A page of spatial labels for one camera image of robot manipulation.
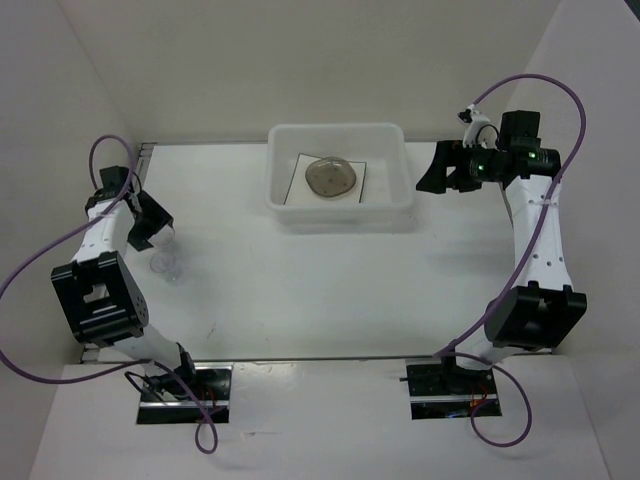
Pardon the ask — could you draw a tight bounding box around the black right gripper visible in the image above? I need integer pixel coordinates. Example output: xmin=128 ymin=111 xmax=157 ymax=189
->
xmin=415 ymin=139 xmax=502 ymax=193

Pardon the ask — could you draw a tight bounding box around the smoky grey glass plate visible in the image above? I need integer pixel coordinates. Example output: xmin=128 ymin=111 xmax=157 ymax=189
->
xmin=305 ymin=156 xmax=357 ymax=198

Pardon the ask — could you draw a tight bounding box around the square white black-rimmed plate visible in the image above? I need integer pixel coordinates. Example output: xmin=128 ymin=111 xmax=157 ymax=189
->
xmin=284 ymin=154 xmax=367 ymax=207

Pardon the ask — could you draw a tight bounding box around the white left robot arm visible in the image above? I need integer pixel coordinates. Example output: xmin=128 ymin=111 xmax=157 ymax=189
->
xmin=51 ymin=166 xmax=199 ymax=400

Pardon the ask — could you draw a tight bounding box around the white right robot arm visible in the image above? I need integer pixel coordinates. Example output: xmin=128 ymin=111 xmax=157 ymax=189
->
xmin=416 ymin=105 xmax=587 ymax=393

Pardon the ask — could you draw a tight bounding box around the translucent white plastic bin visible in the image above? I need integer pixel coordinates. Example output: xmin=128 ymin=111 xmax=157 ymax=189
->
xmin=265 ymin=123 xmax=415 ymax=233

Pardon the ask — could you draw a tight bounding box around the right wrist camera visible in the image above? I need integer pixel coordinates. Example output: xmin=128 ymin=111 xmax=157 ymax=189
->
xmin=457 ymin=103 xmax=499 ymax=148

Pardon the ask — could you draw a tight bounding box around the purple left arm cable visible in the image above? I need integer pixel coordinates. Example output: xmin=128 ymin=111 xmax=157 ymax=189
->
xmin=0 ymin=134 xmax=219 ymax=454

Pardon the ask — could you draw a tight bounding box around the aluminium table edge rail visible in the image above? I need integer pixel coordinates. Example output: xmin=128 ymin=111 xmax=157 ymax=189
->
xmin=73 ymin=135 xmax=156 ymax=360

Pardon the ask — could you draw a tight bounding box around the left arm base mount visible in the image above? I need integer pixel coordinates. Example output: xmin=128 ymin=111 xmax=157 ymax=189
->
xmin=125 ymin=362 xmax=233 ymax=425

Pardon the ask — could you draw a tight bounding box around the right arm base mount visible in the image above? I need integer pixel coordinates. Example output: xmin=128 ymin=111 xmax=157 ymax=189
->
xmin=400 ymin=358 xmax=502 ymax=420

